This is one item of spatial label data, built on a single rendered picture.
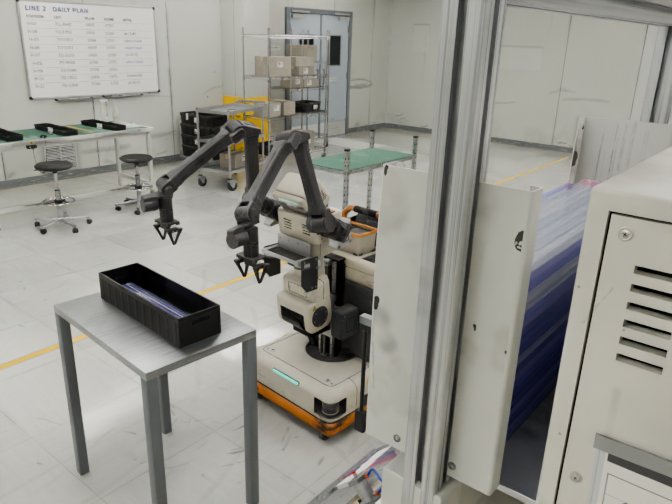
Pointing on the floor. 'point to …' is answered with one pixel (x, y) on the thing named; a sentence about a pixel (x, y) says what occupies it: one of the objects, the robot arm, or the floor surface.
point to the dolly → (199, 131)
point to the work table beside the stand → (154, 378)
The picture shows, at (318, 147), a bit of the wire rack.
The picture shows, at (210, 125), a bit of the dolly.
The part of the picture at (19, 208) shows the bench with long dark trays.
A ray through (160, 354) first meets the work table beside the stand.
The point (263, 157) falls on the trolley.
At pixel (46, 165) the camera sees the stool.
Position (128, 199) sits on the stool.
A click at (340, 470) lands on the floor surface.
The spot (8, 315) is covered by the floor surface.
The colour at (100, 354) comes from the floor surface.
